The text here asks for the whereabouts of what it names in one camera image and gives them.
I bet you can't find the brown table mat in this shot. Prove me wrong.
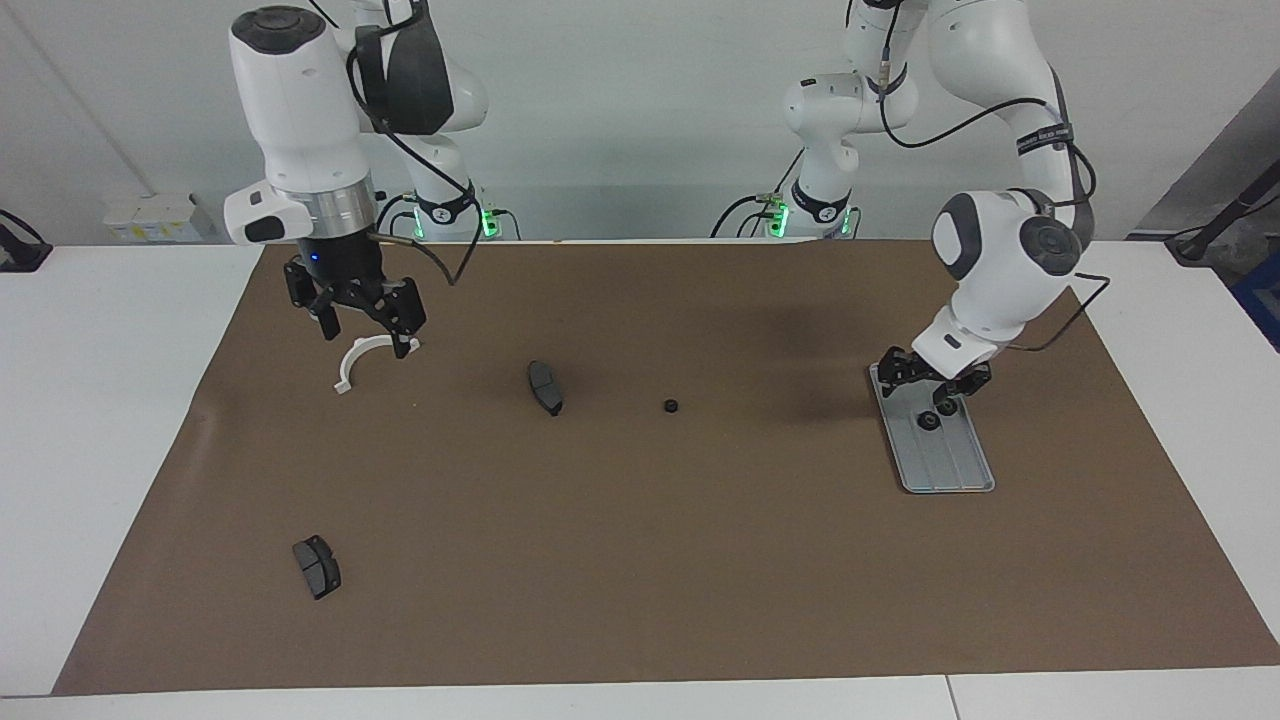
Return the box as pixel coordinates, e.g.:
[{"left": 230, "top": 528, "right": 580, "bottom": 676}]
[{"left": 52, "top": 238, "right": 1280, "bottom": 697}]

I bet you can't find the blue box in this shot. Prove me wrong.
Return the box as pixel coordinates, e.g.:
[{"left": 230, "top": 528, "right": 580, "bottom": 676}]
[{"left": 1232, "top": 250, "right": 1280, "bottom": 351}]

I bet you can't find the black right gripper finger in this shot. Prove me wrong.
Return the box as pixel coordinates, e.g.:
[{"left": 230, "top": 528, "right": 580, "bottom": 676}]
[
  {"left": 385, "top": 280, "right": 429, "bottom": 359},
  {"left": 283, "top": 262, "right": 343, "bottom": 343}
]

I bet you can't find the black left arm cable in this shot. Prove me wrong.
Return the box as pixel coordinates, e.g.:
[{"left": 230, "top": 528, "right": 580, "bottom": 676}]
[{"left": 880, "top": 0, "right": 1111, "bottom": 353}]

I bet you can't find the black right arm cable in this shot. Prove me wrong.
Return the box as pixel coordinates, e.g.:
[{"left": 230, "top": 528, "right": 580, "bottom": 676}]
[{"left": 345, "top": 0, "right": 483, "bottom": 288}]

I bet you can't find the black base power cable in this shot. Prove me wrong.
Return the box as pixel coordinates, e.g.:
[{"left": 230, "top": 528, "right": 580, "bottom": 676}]
[{"left": 710, "top": 150, "right": 806, "bottom": 239}]

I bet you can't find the white curved plastic bracket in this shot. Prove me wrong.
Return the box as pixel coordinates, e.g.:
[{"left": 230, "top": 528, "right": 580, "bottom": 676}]
[{"left": 334, "top": 336, "right": 423, "bottom": 395}]

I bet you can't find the black table clamp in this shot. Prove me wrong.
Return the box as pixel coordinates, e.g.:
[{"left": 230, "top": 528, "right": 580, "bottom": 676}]
[{"left": 0, "top": 208, "right": 53, "bottom": 273}]

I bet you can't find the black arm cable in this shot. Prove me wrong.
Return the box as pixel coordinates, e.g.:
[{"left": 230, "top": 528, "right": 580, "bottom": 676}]
[
  {"left": 880, "top": 0, "right": 1111, "bottom": 353},
  {"left": 345, "top": 0, "right": 483, "bottom": 288}
]

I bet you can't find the long grey brake pad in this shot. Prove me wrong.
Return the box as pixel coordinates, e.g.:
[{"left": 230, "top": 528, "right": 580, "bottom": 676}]
[{"left": 527, "top": 360, "right": 565, "bottom": 417}]

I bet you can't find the black stand with rod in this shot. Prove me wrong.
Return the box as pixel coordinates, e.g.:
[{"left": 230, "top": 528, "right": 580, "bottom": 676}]
[{"left": 1165, "top": 155, "right": 1280, "bottom": 266}]

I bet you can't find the silver grooved metal tray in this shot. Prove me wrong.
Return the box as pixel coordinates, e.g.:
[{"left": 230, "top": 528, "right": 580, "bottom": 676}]
[{"left": 868, "top": 362, "right": 997, "bottom": 495}]

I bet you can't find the short grey brake pad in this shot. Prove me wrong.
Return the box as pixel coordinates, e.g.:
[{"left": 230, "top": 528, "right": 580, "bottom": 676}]
[{"left": 292, "top": 535, "right": 342, "bottom": 601}]

